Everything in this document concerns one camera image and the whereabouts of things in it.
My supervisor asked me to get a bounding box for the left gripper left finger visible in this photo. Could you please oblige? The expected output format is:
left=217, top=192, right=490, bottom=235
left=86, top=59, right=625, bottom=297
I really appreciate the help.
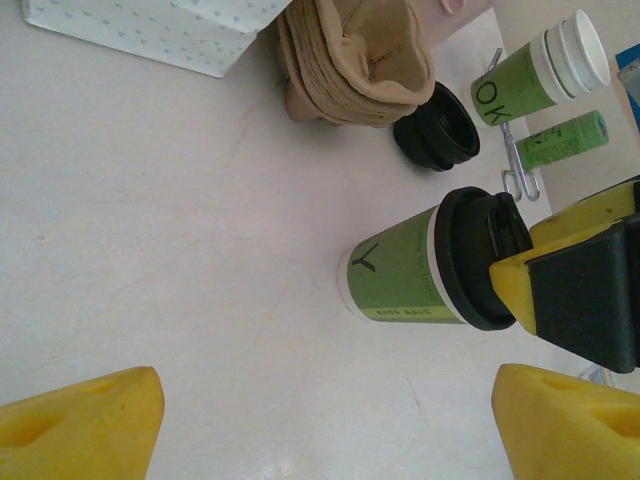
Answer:
left=0, top=366, right=165, bottom=480

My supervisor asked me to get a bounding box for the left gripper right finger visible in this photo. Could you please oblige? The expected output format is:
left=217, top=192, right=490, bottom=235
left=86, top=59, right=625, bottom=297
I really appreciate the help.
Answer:
left=491, top=363, right=640, bottom=480

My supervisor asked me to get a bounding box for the black plastic cup lid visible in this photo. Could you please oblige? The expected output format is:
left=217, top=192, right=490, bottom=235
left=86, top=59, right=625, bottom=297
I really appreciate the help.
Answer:
left=433, top=185, right=534, bottom=332

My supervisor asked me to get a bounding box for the cartoon print paper bag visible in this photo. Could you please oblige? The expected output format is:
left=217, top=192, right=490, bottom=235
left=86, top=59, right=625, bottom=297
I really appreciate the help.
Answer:
left=20, top=0, right=297, bottom=79

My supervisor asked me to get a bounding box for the green cylindrical bottle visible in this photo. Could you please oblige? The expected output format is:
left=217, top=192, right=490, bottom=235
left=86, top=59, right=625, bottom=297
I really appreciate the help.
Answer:
left=514, top=109, right=611, bottom=172

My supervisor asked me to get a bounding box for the stack of black cup lids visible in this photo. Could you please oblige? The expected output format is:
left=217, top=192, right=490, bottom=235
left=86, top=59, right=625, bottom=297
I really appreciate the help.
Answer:
left=392, top=81, right=482, bottom=173

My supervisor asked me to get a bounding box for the pink metal bucket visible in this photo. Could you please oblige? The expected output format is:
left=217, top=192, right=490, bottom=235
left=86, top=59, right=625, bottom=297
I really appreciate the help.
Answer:
left=417, top=0, right=497, bottom=50

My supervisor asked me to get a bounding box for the stack of pulp cup carriers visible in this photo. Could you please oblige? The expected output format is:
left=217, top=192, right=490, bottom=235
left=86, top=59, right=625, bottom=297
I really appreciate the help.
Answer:
left=276, top=0, right=436, bottom=129

